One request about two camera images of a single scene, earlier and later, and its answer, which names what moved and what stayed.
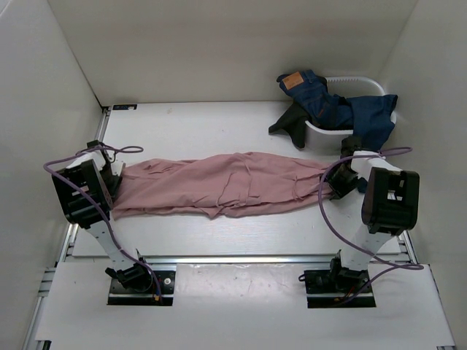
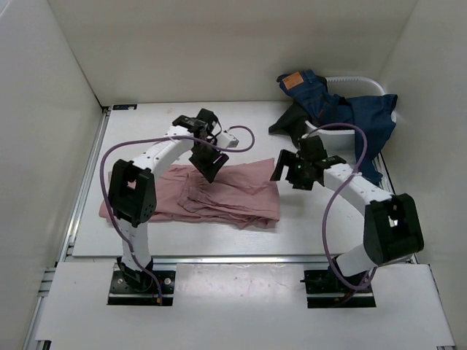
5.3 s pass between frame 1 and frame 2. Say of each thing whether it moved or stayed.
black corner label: stayed
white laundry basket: stayed
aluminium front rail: stayed
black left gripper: moved
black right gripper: moved
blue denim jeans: stayed
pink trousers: moved
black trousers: stayed
